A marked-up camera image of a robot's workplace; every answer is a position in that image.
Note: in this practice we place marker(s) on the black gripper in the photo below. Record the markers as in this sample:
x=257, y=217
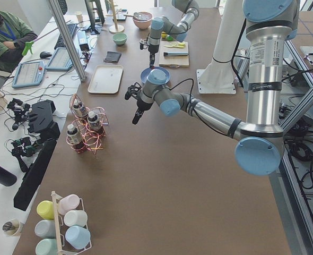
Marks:
x=152, y=49
x=143, y=104

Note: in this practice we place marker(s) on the blue plate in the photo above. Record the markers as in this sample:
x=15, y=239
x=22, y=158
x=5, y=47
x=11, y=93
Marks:
x=146, y=72

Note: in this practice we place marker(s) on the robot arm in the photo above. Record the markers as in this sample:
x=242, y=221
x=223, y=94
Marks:
x=267, y=25
x=177, y=31

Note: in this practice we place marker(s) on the pink bowl basket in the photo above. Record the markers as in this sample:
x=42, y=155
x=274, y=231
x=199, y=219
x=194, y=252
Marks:
x=142, y=19

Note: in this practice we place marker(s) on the steel muddler black tip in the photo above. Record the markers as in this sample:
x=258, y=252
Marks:
x=175, y=54

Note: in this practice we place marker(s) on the wooden cutting board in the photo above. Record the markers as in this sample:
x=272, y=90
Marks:
x=182, y=61

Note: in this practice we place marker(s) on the yellow plastic knife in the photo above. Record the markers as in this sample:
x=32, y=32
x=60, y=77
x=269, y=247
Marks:
x=176, y=45

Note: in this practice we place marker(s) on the green bowl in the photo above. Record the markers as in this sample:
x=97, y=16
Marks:
x=119, y=38

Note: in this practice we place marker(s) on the grey folded cloth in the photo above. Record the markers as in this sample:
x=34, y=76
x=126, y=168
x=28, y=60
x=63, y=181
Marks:
x=112, y=57

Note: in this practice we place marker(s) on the wooden cup tree stand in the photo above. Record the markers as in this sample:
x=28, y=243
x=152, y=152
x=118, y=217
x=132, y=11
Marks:
x=116, y=28

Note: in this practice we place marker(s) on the dark tea bottle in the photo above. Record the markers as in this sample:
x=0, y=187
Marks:
x=79, y=109
x=75, y=139
x=95, y=124

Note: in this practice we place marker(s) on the cream rabbit tray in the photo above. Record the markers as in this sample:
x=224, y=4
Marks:
x=106, y=79

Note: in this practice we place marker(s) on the blue teach pendant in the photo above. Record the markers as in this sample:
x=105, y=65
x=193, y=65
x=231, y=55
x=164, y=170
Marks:
x=59, y=61
x=29, y=74

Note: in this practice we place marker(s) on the black computer mouse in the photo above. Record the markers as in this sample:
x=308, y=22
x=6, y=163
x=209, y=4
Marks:
x=45, y=54

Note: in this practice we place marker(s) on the pink cup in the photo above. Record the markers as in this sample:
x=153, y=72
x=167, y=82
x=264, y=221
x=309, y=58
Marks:
x=68, y=203

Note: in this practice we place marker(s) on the white cup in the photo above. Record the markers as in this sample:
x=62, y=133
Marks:
x=76, y=217

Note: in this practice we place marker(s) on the yellow cup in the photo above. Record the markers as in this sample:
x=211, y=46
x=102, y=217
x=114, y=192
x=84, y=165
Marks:
x=45, y=210

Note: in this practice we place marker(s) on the light blue cup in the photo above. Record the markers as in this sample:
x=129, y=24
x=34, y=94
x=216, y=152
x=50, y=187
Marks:
x=78, y=237

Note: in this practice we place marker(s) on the person in green shirt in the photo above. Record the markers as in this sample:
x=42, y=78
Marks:
x=14, y=33

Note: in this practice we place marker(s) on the grey cup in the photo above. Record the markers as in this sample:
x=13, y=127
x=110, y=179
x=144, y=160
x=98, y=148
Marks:
x=45, y=229

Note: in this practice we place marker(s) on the black thermos bottle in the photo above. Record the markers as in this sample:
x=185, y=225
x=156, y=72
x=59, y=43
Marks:
x=7, y=178

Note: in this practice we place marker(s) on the mint green cup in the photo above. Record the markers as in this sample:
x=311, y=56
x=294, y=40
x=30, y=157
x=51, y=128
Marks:
x=46, y=247

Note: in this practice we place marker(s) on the paper cup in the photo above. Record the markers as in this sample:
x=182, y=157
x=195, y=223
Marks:
x=13, y=227

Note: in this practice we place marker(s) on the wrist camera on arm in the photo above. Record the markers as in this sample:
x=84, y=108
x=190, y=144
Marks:
x=144, y=44
x=133, y=91

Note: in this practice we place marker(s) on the copper wire bottle rack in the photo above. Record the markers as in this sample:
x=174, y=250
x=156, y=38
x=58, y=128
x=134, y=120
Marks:
x=92, y=140

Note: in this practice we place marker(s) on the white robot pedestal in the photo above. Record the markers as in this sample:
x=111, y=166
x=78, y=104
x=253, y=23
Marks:
x=218, y=76

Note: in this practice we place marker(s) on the white wire cup rack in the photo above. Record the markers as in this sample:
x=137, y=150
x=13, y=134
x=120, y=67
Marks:
x=63, y=247

